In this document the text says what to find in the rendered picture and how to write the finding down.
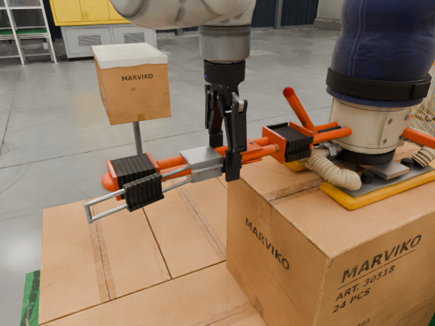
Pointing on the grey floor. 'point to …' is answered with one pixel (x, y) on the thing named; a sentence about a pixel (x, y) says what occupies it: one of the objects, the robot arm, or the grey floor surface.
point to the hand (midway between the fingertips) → (224, 159)
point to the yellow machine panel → (94, 27)
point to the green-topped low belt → (26, 38)
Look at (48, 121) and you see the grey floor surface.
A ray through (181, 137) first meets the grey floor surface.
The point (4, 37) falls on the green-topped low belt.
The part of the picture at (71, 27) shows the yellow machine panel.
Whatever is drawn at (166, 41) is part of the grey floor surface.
